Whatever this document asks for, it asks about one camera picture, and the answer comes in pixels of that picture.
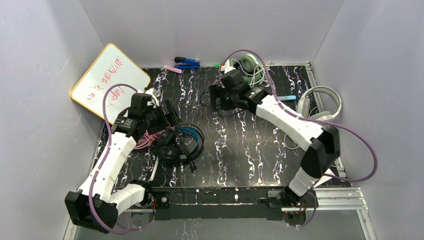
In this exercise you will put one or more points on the black blue headphones with cable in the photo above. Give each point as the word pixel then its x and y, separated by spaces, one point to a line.
pixel 180 145

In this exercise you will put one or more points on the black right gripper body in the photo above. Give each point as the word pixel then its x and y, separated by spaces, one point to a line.
pixel 214 97

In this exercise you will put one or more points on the pink marker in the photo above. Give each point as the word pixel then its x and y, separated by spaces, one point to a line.
pixel 173 69

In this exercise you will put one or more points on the green headphones with cable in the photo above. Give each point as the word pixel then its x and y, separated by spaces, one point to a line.
pixel 253 72

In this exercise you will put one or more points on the light blue marker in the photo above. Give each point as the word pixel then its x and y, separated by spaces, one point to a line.
pixel 287 98

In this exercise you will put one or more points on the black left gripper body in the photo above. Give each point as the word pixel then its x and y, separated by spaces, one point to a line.
pixel 171 112

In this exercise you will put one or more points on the white green marker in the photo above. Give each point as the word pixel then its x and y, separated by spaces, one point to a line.
pixel 154 170

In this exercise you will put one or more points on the yellow framed whiteboard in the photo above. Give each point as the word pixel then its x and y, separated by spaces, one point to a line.
pixel 111 67

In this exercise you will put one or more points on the blue black marker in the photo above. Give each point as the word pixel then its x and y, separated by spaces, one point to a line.
pixel 186 63

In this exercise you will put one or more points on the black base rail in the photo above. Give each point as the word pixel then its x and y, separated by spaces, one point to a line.
pixel 171 203

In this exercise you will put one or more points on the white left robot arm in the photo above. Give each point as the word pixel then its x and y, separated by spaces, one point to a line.
pixel 106 172

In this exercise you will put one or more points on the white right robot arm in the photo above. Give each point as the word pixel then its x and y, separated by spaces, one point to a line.
pixel 321 144

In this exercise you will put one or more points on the pink headphones with cable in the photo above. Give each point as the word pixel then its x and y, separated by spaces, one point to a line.
pixel 147 140

